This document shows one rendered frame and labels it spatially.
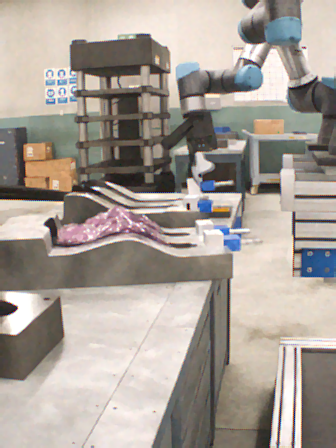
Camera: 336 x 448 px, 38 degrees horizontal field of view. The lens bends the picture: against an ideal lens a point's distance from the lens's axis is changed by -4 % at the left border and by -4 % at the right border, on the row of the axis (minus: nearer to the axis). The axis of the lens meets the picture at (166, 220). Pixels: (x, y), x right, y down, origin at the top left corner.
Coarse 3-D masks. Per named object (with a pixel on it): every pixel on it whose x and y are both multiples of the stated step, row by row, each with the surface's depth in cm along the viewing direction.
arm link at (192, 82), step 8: (184, 64) 142; (192, 64) 142; (176, 72) 144; (184, 72) 142; (192, 72) 142; (200, 72) 144; (176, 80) 145; (184, 80) 142; (192, 80) 142; (200, 80) 143; (208, 80) 144; (184, 88) 143; (192, 88) 142; (200, 88) 143; (184, 96) 143; (192, 96) 142; (200, 96) 143
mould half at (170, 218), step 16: (80, 192) 139; (112, 192) 150; (128, 192) 158; (64, 208) 138; (80, 208) 137; (96, 208) 136; (176, 208) 135; (192, 208) 134; (64, 224) 139; (160, 224) 133; (176, 224) 132; (192, 224) 131
